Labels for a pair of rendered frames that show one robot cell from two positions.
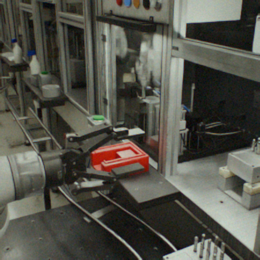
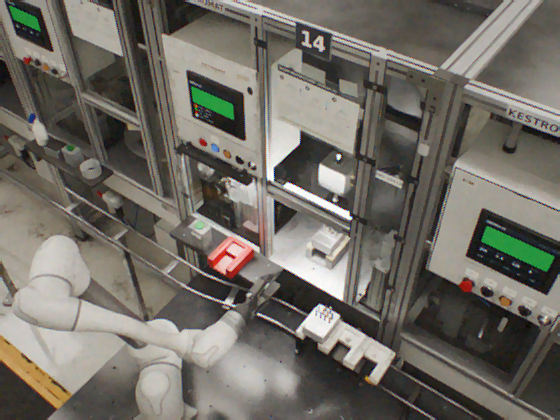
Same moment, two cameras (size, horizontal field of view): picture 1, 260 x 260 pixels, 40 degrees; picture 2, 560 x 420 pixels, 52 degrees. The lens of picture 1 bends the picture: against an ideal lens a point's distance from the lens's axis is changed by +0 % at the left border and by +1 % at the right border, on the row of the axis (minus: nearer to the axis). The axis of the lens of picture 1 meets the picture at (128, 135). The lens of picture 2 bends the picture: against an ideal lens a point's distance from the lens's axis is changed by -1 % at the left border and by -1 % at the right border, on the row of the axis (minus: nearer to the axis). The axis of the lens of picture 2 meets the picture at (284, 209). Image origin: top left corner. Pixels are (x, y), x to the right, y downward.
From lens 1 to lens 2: 1.56 m
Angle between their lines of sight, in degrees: 32
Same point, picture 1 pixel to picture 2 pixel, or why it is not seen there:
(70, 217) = (193, 300)
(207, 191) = (301, 262)
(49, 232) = (188, 319)
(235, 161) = (317, 243)
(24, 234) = not seen: hidden behind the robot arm
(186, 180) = (283, 255)
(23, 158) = (234, 319)
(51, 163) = (246, 314)
